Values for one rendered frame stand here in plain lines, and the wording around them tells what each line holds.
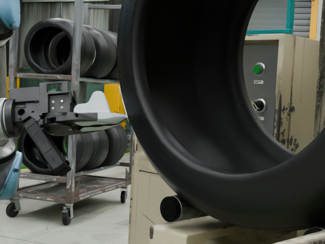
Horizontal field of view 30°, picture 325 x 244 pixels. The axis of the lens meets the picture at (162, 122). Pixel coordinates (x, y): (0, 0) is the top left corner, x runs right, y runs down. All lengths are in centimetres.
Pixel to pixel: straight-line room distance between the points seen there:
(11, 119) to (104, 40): 419
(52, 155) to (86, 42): 385
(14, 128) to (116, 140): 449
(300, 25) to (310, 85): 884
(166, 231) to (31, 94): 34
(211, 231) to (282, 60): 67
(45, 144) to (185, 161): 26
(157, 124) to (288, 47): 69
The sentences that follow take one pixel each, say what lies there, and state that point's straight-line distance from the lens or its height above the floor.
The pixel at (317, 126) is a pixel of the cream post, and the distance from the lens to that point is 130.
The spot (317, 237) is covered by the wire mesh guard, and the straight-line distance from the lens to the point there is 48.
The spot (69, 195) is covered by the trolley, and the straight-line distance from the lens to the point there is 480.
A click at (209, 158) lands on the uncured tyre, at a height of 98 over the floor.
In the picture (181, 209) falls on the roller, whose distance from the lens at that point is 105.
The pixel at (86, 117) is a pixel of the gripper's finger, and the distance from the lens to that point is 106.
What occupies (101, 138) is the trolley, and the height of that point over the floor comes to 66.
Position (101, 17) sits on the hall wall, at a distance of 1196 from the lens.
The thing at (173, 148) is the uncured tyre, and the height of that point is 101.
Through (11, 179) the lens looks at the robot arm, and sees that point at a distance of 143.
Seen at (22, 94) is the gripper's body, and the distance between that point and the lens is 112.
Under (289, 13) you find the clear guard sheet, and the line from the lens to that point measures 165.
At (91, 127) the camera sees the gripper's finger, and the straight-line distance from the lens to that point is 110.
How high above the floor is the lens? 110
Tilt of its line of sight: 3 degrees down
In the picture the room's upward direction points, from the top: 3 degrees clockwise
